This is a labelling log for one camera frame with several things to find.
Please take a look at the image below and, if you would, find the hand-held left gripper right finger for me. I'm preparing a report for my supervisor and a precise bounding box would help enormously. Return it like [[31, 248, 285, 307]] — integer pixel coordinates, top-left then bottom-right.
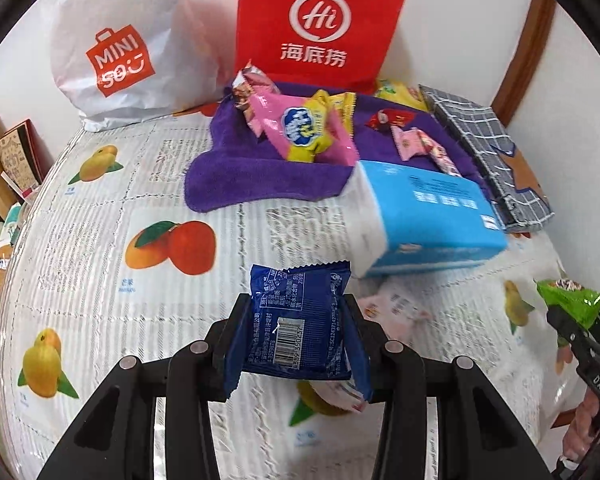
[[344, 294, 554, 480]]

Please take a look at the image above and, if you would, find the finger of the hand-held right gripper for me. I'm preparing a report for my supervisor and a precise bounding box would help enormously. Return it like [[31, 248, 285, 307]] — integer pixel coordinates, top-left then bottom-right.
[[546, 306, 600, 367]]

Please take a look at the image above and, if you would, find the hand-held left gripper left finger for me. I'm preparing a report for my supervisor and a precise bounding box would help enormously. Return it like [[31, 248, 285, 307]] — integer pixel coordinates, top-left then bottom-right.
[[36, 293, 255, 480]]

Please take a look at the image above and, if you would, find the dark blue snack packet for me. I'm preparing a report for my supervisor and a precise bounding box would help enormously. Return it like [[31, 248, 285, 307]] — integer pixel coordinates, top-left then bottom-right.
[[224, 261, 373, 401]]

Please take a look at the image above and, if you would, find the person's right hand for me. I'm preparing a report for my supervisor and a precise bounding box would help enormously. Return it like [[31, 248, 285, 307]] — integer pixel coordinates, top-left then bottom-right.
[[561, 389, 600, 467]]

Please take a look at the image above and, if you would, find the white pink snack packet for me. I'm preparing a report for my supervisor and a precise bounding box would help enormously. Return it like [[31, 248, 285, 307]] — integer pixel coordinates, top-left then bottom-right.
[[357, 280, 434, 342]]

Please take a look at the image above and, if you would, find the fruit print mat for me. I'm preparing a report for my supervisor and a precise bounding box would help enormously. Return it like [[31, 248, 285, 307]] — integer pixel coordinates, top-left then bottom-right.
[[0, 102, 600, 480]]

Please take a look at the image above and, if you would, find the blue tissue pack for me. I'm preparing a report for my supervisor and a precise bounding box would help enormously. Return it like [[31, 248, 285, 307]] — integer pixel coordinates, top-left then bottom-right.
[[347, 160, 510, 279]]

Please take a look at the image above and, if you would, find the purple towel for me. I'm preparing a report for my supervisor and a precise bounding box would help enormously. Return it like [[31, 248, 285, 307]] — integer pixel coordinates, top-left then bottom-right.
[[184, 81, 496, 213]]

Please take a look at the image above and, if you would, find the grey checked fabric pouch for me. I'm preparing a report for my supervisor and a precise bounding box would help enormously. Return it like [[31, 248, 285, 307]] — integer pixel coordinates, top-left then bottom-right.
[[419, 84, 557, 234]]

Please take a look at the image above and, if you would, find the red candy wrapper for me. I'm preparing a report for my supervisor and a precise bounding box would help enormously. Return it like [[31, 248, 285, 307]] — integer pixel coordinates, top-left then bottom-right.
[[365, 108, 417, 132]]

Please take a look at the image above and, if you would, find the large pink snack packet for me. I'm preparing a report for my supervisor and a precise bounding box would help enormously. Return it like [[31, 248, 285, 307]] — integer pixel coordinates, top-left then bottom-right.
[[245, 89, 358, 167]]

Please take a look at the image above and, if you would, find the yellow green snack packet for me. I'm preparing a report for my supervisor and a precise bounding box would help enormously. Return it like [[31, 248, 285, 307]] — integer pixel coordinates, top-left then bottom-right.
[[375, 79, 429, 111]]

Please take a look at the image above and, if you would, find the brown pink snack packet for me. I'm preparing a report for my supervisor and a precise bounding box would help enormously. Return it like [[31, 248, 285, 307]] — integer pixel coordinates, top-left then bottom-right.
[[230, 59, 282, 135]]

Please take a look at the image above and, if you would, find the white plastic shopping bag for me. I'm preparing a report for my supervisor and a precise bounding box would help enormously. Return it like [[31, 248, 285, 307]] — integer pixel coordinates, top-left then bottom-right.
[[50, 0, 241, 133]]

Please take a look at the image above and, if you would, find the red paper bag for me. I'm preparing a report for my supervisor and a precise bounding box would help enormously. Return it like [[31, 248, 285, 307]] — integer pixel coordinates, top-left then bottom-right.
[[234, 0, 413, 93]]

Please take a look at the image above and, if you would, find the brown wooden door frame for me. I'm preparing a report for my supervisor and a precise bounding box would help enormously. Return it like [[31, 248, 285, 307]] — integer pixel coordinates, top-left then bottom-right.
[[492, 0, 557, 122]]

